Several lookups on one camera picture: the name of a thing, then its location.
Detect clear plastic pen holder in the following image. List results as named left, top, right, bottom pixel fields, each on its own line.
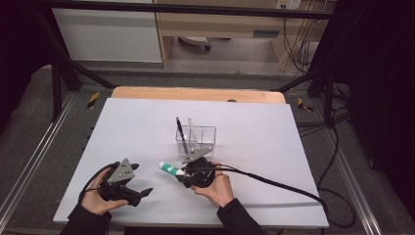
left=175, top=124, right=217, bottom=159

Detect wall socket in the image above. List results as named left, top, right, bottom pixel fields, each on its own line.
left=275, top=0, right=303, bottom=11

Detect white table board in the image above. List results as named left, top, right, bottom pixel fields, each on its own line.
left=53, top=97, right=330, bottom=229

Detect hanging cable bundle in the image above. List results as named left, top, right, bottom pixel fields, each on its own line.
left=281, top=16, right=323, bottom=74

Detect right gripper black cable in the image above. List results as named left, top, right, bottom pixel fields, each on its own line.
left=195, top=164, right=357, bottom=229

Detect black floor cables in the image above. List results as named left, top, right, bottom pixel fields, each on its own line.
left=295, top=81, right=352, bottom=139

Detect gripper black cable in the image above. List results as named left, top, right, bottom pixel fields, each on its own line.
left=195, top=164, right=357, bottom=229
left=77, top=162, right=120, bottom=205

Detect person's left hand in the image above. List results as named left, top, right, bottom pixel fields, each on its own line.
left=80, top=167, right=130, bottom=216

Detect black pen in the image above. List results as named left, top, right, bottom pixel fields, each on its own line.
left=175, top=117, right=190, bottom=156

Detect person's right hand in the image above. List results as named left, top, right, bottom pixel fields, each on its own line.
left=190, top=163, right=236, bottom=210

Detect aluminium floor rail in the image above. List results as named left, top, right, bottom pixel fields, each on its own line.
left=326, top=130, right=384, bottom=235
left=0, top=92, right=78, bottom=223

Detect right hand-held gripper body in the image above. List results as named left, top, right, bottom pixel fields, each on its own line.
left=180, top=147, right=216, bottom=189

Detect white green glue stick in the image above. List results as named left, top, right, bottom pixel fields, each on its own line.
left=158, top=161, right=187, bottom=177

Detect yellow black floor tape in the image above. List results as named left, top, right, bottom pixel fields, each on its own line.
left=86, top=91, right=101, bottom=111
left=297, top=97, right=314, bottom=113

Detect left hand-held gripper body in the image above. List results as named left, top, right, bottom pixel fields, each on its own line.
left=97, top=158, right=143, bottom=208

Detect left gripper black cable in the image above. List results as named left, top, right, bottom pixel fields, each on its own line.
left=77, top=162, right=120, bottom=205

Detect black metal frame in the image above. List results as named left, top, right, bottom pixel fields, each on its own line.
left=32, top=0, right=356, bottom=123

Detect black curtain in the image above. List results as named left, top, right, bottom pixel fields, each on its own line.
left=332, top=0, right=415, bottom=224
left=0, top=0, right=55, bottom=131

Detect light wooden desk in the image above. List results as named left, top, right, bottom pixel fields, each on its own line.
left=153, top=0, right=337, bottom=70

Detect white pen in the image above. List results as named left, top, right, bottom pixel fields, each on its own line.
left=187, top=117, right=201, bottom=145

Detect white cabinet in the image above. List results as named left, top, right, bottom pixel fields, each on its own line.
left=51, top=0, right=163, bottom=64

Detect wooden table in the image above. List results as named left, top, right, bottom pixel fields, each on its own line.
left=111, top=85, right=287, bottom=105

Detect office chair base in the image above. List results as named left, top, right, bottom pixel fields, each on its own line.
left=178, top=35, right=211, bottom=53

